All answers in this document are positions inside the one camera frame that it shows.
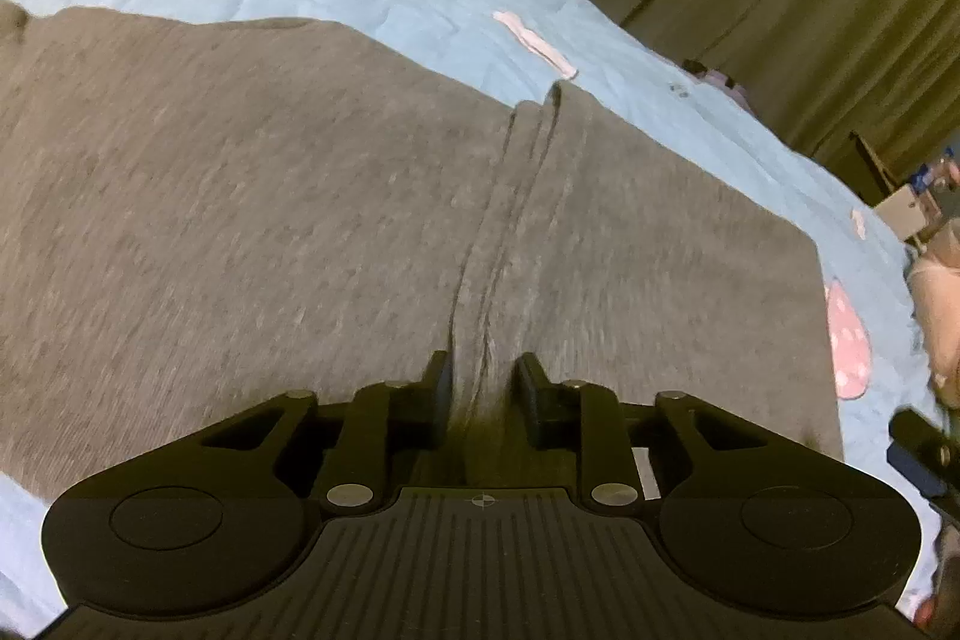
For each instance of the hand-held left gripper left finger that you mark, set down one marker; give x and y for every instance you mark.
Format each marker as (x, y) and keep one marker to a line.
(439, 396)

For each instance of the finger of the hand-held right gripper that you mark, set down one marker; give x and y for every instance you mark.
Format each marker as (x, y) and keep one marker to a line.
(919, 467)

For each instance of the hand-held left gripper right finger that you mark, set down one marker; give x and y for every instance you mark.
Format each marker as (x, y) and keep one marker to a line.
(531, 396)

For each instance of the grey pants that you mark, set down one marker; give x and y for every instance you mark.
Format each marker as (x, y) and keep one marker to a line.
(262, 220)

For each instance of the white box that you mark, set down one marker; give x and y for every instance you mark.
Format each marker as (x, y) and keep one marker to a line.
(904, 212)

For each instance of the plastic water bottle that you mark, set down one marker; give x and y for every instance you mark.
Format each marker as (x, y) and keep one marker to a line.
(945, 171)

